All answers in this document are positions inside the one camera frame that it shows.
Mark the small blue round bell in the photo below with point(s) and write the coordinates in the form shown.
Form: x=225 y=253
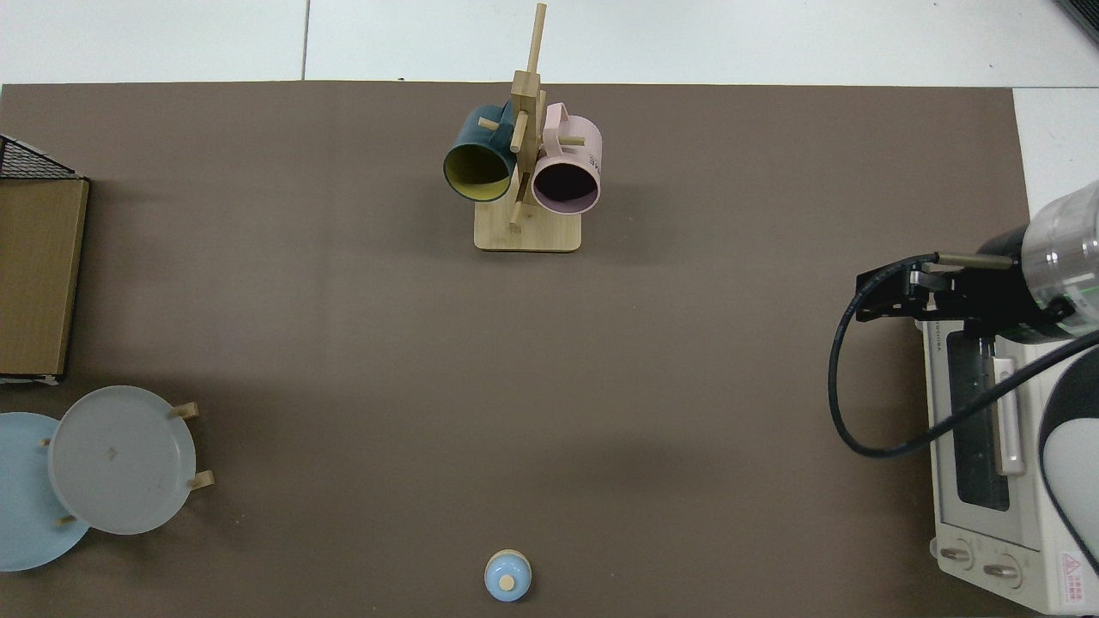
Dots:
x=507 y=577

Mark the grey plate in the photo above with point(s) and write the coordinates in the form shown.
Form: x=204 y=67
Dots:
x=120 y=459

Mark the wooden cup stand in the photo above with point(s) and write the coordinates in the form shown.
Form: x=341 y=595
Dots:
x=528 y=232

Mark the dark grey device edge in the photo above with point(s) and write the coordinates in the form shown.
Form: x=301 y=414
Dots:
x=1083 y=15

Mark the pink mug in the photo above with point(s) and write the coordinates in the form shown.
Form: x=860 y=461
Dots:
x=577 y=146

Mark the pale toaster oven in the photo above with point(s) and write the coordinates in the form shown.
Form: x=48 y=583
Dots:
x=970 y=532

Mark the brown table cloth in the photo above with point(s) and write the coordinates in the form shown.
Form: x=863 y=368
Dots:
x=343 y=343

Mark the dark teal mug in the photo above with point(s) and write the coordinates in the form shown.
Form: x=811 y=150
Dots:
x=476 y=137

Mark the wooden plate rack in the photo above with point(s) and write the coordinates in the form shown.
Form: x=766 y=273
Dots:
x=202 y=481

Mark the light blue plate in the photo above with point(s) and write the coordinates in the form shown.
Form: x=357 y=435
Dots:
x=26 y=498

